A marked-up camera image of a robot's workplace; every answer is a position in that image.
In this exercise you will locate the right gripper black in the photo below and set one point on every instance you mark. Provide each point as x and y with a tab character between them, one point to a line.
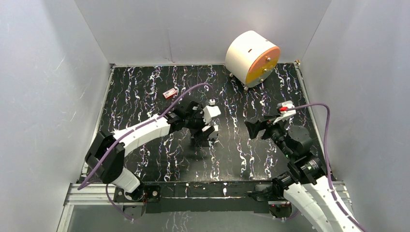
253	128

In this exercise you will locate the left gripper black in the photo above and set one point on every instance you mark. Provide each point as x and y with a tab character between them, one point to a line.
198	128

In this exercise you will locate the white cardboard box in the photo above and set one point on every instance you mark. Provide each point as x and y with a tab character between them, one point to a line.
214	134

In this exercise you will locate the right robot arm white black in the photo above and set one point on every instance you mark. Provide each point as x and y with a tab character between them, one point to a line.
305	185

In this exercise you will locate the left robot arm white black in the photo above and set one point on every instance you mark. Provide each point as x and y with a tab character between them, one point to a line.
106	155

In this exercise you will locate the small red white packet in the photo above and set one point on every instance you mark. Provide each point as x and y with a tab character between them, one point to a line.
170	93

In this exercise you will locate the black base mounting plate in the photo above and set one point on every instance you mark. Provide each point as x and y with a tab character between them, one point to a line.
214	196

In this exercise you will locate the white cylindrical drum orange face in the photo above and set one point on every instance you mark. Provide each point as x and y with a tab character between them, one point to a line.
251	58

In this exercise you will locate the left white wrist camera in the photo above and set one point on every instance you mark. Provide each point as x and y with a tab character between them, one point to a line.
210	111

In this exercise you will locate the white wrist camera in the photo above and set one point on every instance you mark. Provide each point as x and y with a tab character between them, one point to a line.
286	110
210	111

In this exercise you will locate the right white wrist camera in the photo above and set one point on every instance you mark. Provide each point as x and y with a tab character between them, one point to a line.
286	110

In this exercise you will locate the aluminium frame rail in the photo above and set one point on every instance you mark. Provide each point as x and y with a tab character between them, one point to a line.
96	194

